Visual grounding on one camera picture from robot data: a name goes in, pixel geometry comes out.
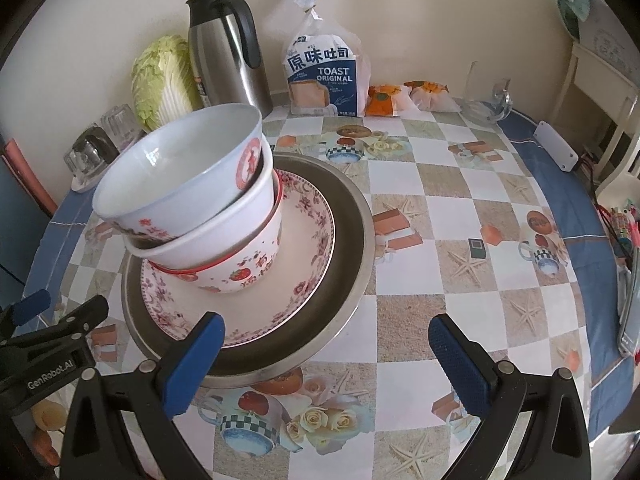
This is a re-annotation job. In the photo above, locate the clear drinking glass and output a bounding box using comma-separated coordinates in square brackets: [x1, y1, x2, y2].
[100, 105, 143, 148]

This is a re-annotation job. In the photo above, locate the white wooden shelf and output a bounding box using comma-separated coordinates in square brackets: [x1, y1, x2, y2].
[567, 40, 640, 206]

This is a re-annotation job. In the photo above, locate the pale printed bag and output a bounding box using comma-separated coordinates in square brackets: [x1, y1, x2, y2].
[556, 0, 637, 68]

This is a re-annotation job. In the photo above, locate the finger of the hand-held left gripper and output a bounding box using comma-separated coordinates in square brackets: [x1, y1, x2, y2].
[0, 289, 52, 339]
[22, 295, 110, 353]

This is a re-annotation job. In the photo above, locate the strawberry print red-rimmed bowl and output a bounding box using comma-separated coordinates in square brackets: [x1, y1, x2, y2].
[150, 185, 283, 293]

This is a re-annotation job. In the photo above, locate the tall plain white bowl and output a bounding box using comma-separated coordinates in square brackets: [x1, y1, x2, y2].
[125, 152, 276, 271]

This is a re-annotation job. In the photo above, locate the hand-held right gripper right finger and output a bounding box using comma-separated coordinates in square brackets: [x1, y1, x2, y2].
[428, 314, 592, 480]

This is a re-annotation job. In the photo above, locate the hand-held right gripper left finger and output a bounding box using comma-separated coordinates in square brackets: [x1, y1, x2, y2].
[60, 311, 226, 480]

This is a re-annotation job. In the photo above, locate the white bowl with red emblem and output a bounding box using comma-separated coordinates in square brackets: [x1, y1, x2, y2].
[91, 103, 264, 240]

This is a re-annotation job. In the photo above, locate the red-framed blue chair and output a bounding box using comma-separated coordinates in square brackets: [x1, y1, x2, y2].
[0, 139, 57, 286]

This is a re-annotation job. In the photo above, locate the bagged sliced bread loaf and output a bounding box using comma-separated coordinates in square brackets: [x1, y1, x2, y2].
[273, 0, 372, 117]

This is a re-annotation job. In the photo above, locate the colourful printed packet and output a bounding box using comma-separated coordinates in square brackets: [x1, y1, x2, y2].
[600, 200, 640, 262]

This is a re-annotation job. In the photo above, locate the glass pot with dark handle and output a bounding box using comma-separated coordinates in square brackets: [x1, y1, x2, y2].
[64, 127, 118, 181]

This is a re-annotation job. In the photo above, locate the stainless steel thermos jug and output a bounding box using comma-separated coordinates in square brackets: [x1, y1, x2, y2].
[186, 0, 274, 118]

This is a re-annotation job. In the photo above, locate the stainless steel plate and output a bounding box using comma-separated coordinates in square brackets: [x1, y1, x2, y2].
[121, 154, 377, 390]

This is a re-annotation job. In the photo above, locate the napa cabbage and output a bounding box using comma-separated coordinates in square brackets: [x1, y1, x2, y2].
[131, 35, 203, 133]

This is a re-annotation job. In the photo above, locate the orange snack packet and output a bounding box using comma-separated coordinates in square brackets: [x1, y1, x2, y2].
[367, 84, 413, 118]
[404, 80, 458, 112]

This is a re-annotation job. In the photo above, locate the pink floral plate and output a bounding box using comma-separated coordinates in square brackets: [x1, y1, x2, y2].
[140, 169, 336, 348]

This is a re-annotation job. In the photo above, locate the white power strip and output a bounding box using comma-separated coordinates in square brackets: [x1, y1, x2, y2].
[532, 120, 580, 173]

